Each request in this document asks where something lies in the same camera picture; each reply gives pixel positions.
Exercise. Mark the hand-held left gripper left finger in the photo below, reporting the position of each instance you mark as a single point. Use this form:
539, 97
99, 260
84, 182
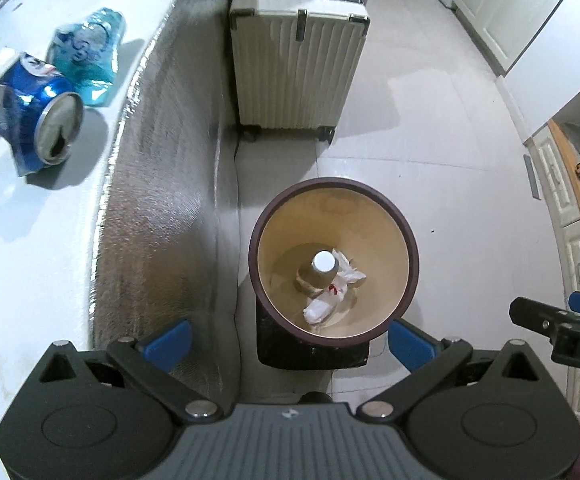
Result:
170, 344

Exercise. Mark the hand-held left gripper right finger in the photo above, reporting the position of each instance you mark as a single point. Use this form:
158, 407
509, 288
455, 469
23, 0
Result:
410, 347

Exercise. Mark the brown rimmed trash bin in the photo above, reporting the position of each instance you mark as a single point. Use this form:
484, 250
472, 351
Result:
370, 240

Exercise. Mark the crushed blue drink can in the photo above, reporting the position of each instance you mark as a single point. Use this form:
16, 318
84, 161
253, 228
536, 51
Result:
25, 105

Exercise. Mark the crumpled white tissue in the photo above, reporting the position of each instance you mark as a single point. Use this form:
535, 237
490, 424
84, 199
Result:
320, 310

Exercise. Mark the bottle with white cap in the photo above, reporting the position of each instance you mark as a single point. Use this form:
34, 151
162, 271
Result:
324, 261

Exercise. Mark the grey door hinge plate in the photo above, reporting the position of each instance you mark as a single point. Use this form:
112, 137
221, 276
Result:
531, 177

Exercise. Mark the cream ribbed suitcase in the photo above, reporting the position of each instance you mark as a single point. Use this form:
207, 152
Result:
295, 70

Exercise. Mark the white panelled cabinets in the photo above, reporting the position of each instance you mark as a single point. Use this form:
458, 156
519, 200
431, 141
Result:
510, 5

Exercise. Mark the white ornate door frame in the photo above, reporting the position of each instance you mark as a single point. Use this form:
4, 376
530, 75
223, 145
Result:
557, 185

